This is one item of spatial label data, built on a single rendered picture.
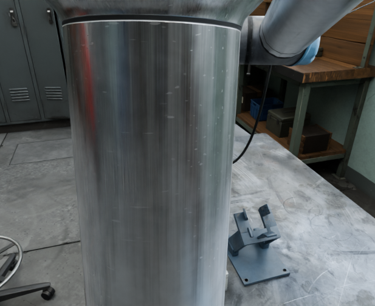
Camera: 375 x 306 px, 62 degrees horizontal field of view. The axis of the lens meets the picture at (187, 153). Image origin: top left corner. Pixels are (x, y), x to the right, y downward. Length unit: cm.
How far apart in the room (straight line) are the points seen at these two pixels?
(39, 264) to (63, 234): 24
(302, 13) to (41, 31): 305
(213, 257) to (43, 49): 321
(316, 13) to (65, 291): 164
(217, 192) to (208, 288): 5
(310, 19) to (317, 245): 54
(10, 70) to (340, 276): 319
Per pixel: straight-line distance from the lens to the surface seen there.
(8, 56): 342
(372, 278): 75
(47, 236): 210
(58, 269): 188
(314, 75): 210
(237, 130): 158
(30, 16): 332
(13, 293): 173
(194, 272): 16
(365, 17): 236
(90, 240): 17
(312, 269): 72
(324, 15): 33
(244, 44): 52
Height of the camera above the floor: 130
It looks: 28 degrees down
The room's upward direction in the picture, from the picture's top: straight up
